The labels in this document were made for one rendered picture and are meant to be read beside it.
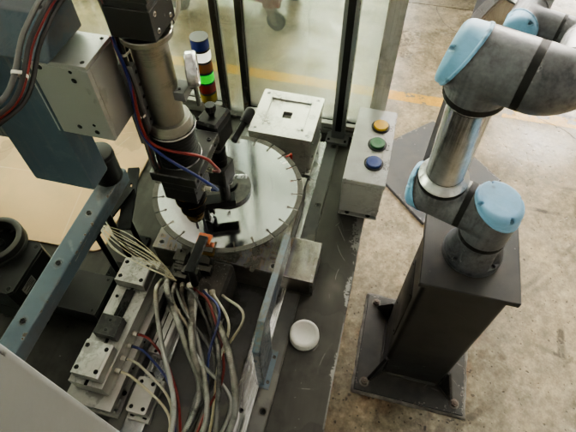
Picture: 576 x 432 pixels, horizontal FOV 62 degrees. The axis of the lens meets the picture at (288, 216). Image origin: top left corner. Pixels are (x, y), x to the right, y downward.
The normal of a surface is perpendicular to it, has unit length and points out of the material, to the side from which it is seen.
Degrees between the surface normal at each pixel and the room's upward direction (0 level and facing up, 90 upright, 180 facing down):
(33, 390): 90
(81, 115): 90
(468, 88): 100
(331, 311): 0
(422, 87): 0
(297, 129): 0
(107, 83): 90
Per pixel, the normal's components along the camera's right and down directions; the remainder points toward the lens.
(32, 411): 0.97, 0.20
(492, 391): 0.00, -0.58
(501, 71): -0.48, 0.35
